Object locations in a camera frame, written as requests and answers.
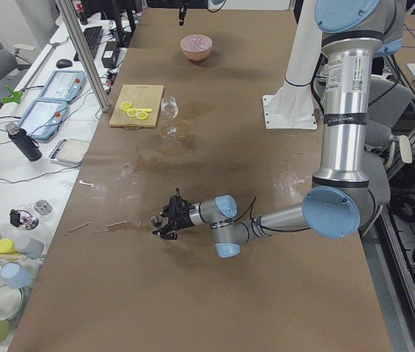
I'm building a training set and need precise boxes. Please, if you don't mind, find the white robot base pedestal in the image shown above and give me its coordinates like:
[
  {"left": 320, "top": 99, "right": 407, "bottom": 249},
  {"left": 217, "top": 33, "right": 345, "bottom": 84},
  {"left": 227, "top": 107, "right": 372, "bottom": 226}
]
[{"left": 262, "top": 0, "right": 322, "bottom": 130}]

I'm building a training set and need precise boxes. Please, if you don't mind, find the black computer mouse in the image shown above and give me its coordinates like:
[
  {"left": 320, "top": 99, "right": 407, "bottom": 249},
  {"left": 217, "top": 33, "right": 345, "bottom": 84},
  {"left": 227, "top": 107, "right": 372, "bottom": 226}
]
[{"left": 56, "top": 59, "right": 73, "bottom": 69}]

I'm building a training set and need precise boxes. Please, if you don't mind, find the pink bowl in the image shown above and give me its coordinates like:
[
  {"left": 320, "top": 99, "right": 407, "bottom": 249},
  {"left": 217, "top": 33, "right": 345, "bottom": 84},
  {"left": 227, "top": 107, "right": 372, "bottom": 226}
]
[{"left": 180, "top": 34, "right": 213, "bottom": 62}]

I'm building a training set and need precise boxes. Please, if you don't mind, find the bamboo cutting board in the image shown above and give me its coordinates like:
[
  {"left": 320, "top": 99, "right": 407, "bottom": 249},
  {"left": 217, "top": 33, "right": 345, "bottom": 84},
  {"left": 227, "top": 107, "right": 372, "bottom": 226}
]
[{"left": 109, "top": 84, "right": 164, "bottom": 128}]

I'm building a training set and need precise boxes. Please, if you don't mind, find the steel jigger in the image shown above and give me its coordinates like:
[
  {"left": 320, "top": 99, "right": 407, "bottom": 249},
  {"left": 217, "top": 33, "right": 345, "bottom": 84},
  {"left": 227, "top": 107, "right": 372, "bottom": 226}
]
[{"left": 150, "top": 215, "right": 164, "bottom": 228}]

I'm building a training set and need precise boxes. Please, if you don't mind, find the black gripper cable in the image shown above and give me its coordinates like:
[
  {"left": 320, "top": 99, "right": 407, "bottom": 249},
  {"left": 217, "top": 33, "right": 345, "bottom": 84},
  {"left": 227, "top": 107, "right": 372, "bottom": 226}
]
[{"left": 229, "top": 196, "right": 311, "bottom": 232}]

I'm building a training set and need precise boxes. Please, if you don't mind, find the lemon slice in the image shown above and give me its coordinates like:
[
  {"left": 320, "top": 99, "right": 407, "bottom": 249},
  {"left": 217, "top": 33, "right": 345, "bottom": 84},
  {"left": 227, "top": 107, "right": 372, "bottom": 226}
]
[
  {"left": 126, "top": 108, "right": 138, "bottom": 117},
  {"left": 120, "top": 101, "right": 133, "bottom": 111},
  {"left": 136, "top": 111, "right": 149, "bottom": 120}
]

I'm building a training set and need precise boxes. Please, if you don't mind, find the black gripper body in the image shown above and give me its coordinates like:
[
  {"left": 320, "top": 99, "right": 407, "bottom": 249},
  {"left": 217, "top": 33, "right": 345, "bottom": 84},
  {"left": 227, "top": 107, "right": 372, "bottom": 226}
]
[{"left": 162, "top": 188, "right": 194, "bottom": 239}]

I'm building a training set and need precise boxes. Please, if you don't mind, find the aluminium frame post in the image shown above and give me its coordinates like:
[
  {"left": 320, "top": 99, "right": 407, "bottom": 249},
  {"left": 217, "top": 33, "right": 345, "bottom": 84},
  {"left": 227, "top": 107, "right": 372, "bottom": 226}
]
[{"left": 56, "top": 0, "right": 110, "bottom": 112}]

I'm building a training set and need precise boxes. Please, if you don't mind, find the clear wine glass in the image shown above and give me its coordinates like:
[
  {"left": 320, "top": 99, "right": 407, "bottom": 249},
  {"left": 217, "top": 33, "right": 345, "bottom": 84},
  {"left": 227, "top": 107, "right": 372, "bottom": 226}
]
[{"left": 161, "top": 96, "right": 179, "bottom": 136}]

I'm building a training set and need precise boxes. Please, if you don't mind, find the teach pendant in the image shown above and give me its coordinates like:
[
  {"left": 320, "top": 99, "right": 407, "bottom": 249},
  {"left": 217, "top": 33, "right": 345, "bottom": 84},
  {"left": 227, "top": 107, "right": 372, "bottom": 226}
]
[
  {"left": 39, "top": 70, "right": 86, "bottom": 103},
  {"left": 18, "top": 99, "right": 68, "bottom": 142}
]

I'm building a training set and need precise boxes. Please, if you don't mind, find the black keyboard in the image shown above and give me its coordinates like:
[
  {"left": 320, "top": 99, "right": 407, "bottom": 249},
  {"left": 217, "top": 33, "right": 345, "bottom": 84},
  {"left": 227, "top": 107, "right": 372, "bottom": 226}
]
[{"left": 83, "top": 26, "right": 103, "bottom": 59}]

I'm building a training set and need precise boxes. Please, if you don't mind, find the lemon slice near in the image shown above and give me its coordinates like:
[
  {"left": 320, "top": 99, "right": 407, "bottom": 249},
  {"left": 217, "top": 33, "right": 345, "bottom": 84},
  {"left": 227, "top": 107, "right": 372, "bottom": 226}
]
[{"left": 120, "top": 101, "right": 133, "bottom": 111}]

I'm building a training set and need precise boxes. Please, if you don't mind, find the teach pendant near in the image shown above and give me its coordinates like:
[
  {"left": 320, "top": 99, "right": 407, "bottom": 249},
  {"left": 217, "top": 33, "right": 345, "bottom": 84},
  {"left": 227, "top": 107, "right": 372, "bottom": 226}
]
[{"left": 18, "top": 99, "right": 68, "bottom": 142}]

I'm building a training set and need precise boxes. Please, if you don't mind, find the teach pendant far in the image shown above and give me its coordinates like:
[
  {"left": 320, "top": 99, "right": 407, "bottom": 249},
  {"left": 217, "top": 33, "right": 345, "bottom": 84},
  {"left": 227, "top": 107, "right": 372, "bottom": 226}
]
[{"left": 39, "top": 70, "right": 86, "bottom": 103}]

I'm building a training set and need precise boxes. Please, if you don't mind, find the black water bottle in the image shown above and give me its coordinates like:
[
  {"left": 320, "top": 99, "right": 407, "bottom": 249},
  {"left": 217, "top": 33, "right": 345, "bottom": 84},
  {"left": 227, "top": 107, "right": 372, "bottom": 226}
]
[{"left": 5, "top": 122, "right": 42, "bottom": 161}]

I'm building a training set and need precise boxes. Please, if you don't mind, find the yellow plastic knife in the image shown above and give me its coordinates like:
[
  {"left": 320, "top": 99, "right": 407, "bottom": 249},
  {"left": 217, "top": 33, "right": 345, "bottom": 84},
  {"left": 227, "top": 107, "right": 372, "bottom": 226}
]
[{"left": 120, "top": 107, "right": 153, "bottom": 113}]

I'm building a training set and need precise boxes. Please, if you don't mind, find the lemon slice middle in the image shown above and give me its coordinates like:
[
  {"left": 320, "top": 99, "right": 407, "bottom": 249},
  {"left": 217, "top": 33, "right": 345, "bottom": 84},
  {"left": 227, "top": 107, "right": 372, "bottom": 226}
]
[{"left": 126, "top": 108, "right": 138, "bottom": 117}]

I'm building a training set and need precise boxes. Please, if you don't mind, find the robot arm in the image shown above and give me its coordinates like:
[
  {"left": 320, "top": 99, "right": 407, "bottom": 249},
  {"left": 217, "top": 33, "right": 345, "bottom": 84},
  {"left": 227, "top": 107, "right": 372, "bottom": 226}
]
[{"left": 151, "top": 1, "right": 406, "bottom": 258}]

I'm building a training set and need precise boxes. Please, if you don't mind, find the lemon slice far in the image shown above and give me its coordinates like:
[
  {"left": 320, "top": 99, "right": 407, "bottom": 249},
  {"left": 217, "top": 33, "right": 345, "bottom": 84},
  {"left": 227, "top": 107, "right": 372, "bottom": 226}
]
[{"left": 136, "top": 111, "right": 149, "bottom": 120}]

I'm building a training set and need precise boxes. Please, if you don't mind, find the clear ice cubes pile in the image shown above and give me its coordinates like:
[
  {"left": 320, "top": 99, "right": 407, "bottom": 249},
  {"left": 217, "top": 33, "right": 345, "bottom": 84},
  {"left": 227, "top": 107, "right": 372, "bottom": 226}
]
[{"left": 180, "top": 34, "right": 212, "bottom": 52}]

